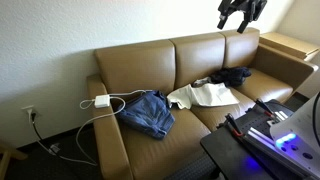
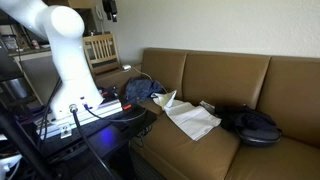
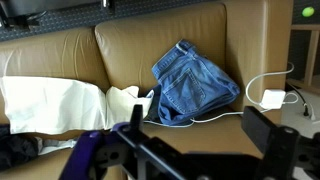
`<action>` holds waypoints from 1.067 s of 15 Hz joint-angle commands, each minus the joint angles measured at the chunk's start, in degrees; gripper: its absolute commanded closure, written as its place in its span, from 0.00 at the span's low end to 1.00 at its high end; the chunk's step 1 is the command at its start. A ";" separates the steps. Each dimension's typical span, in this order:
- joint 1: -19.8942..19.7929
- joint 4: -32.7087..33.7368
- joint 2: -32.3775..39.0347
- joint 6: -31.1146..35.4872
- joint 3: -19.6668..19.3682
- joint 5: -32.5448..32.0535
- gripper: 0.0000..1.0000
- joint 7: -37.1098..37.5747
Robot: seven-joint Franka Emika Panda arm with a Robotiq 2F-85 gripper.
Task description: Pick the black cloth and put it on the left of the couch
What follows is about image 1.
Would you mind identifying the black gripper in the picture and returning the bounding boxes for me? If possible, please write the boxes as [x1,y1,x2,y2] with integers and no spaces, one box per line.
[217,0,268,34]

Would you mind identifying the black cloth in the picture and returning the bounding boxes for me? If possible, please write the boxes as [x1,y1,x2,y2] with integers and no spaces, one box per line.
[209,66,253,88]

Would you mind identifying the small grey white cloth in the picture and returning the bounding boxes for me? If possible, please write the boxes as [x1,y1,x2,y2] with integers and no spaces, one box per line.
[192,76,214,88]

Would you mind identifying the tan leather couch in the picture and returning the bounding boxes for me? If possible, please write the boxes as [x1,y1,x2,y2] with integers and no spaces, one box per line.
[86,27,319,180]

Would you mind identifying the light wooden side table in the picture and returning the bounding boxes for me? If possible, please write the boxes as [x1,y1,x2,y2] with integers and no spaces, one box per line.
[259,31,320,63]

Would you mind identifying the black red clamp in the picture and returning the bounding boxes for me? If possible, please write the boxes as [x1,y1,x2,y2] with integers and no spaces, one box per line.
[254,98,281,118]
[216,113,246,138]

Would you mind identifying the blue denim jeans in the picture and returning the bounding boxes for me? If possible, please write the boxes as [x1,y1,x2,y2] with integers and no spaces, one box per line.
[115,89,176,141]

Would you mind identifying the white power adapter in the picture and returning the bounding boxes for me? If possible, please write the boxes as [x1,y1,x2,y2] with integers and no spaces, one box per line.
[93,94,111,109]

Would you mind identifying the grey plug block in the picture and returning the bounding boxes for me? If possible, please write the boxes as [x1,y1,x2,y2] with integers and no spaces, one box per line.
[48,142,62,155]

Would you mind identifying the wooden chair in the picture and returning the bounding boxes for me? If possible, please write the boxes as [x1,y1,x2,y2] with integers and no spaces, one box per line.
[0,143,29,180]

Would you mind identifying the aluminium mounting rail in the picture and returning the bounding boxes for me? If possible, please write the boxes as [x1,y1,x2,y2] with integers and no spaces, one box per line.
[243,108,320,179]

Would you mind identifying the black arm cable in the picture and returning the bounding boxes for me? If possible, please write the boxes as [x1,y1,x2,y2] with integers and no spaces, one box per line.
[311,94,320,148]

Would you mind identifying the thin white charging cable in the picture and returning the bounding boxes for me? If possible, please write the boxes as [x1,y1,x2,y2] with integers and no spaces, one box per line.
[79,89,154,110]

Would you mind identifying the thick white power cord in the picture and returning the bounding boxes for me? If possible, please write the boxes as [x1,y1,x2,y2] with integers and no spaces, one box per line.
[34,96,127,167]

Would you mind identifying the black plug with cable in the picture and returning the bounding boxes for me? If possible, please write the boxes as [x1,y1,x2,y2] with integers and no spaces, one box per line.
[29,111,45,143]

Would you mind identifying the white wall outlet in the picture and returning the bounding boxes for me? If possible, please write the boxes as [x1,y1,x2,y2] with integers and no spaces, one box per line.
[21,105,37,118]

